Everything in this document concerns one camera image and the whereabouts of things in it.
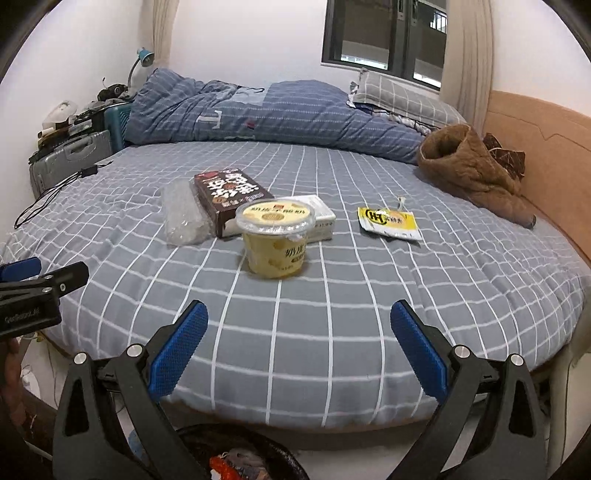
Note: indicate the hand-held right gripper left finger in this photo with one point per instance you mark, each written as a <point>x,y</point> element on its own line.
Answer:
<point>180,355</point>

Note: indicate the red plastic bag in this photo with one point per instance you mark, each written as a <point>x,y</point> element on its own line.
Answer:
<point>221,466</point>

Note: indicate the grey checked pillow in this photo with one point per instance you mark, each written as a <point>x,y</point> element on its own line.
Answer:
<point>406,97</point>

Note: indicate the dark cluttered items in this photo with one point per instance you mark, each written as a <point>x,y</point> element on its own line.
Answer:
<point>113,91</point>

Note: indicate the brown snack box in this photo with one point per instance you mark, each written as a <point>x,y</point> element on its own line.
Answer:
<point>226,198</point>

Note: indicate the bed with grey checked sheet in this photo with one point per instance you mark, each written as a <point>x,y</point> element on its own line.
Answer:
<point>323,323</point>

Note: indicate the wide beige curtain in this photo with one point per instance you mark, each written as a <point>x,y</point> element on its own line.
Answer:
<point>466,69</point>

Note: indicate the cream furniture post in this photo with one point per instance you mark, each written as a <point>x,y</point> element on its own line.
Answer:
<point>568,415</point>

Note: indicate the teal plastic crate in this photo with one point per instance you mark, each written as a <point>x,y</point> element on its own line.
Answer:
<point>117,127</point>

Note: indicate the narrow beige curtain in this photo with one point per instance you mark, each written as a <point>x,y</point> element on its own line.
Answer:
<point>164,32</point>

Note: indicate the wooden headboard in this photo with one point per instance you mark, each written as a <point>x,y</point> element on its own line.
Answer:
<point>545,147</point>

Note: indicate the yellow sachet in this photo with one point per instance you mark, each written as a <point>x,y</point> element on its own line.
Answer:
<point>388,221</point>

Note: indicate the blue striped duvet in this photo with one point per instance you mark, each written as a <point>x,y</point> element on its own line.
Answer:
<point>286,110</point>

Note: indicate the white rounded appliance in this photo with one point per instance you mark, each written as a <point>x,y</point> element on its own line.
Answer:
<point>60,113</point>

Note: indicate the trash bin with black bag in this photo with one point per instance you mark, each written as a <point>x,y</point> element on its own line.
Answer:
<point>286,461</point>

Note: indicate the person's left hand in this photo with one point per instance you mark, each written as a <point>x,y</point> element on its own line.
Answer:
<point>11,374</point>

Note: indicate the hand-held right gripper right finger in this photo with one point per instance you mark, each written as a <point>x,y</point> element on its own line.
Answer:
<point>418,355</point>

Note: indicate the white cardboard box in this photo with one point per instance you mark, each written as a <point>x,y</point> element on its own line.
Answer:
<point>321,221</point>

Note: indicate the clear bubble wrap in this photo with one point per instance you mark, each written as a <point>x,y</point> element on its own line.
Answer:
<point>184,217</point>

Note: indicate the yellow yogurt cup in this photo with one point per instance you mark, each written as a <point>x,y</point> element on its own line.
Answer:
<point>272,254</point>

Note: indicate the dark framed window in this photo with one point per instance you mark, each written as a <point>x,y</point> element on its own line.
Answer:
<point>369,37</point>

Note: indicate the blue desk lamp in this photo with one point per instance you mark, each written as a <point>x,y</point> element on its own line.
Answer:
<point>147,56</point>

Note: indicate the blue white patterned cloth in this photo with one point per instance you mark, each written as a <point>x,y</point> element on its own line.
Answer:
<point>406,121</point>

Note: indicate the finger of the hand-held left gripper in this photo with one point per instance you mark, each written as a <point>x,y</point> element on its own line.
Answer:
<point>69,277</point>
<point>21,269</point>

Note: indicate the brown quilted jacket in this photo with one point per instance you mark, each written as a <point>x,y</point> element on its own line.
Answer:
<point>461,161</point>

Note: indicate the grey suitcase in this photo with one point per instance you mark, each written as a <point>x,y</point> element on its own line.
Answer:
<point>69,157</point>

